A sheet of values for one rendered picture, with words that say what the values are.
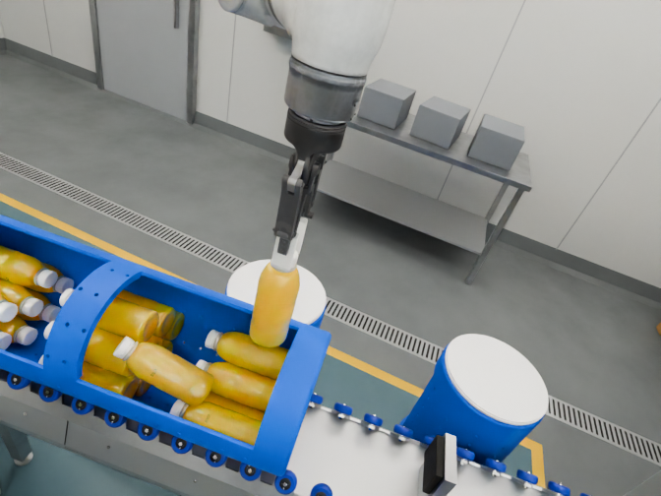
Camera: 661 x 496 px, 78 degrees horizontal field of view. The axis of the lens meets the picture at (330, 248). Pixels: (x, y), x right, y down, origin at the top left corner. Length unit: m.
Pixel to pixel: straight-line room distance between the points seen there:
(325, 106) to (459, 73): 3.26
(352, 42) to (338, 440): 0.85
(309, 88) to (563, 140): 3.44
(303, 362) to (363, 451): 0.36
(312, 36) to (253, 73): 3.84
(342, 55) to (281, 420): 0.56
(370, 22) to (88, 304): 0.66
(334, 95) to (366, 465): 0.81
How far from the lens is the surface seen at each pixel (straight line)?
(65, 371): 0.89
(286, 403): 0.74
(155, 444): 1.01
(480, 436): 1.17
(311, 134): 0.50
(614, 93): 3.81
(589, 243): 4.23
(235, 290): 1.13
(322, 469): 1.01
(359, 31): 0.46
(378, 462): 1.05
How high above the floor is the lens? 1.82
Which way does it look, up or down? 35 degrees down
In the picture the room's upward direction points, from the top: 16 degrees clockwise
